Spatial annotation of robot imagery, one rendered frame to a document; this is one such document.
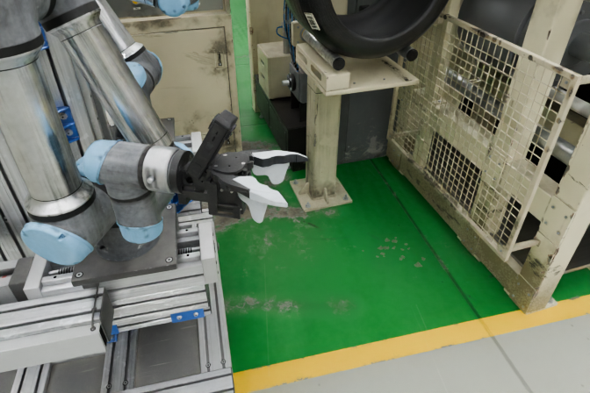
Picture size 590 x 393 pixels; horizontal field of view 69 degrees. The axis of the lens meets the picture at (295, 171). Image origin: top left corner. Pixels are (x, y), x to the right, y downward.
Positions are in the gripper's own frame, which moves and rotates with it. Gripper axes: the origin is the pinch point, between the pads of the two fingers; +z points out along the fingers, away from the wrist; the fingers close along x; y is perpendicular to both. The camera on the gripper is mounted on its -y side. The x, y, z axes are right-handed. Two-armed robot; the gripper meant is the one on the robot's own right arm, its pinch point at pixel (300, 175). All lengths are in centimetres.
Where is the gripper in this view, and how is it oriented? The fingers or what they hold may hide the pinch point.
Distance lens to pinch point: 65.3
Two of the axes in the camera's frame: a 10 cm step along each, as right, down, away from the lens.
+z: 9.8, 1.3, -1.7
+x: -2.1, 4.5, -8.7
